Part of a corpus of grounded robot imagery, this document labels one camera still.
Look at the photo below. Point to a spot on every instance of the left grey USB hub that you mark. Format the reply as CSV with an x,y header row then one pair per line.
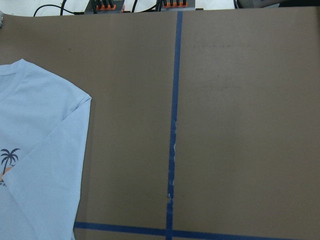
x,y
104,7

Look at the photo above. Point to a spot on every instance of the grey usb hub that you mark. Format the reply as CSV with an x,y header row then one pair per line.
x,y
104,7
174,4

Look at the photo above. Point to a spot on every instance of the light blue t-shirt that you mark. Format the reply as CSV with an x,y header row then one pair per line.
x,y
43,131

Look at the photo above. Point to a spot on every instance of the black box with label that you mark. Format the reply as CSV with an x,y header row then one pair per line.
x,y
243,4

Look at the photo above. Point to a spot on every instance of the right grey USB hub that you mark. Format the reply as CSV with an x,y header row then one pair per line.
x,y
174,4

